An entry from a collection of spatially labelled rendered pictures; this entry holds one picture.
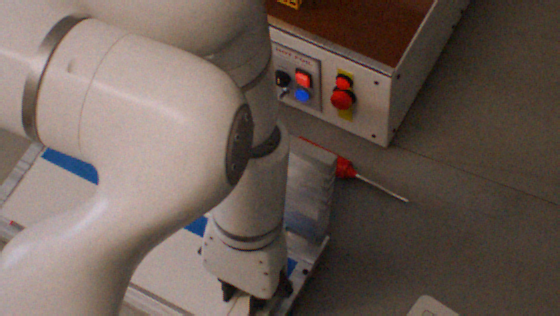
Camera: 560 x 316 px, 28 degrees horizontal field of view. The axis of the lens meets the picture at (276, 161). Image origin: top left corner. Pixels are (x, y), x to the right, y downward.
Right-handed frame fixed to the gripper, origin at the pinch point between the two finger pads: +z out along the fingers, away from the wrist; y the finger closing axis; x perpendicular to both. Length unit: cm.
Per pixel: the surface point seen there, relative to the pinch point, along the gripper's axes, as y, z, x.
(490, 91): 15.0, -4.4, 44.8
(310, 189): 2.8, -10.9, 11.3
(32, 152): -37.5, 1.4, 5.5
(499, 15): 11, -7, 57
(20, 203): -34.6, 3.1, -1.6
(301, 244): 2.7, 0.7, 10.7
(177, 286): -8.9, 3.2, -1.9
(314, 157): 3.3, -18.8, 10.3
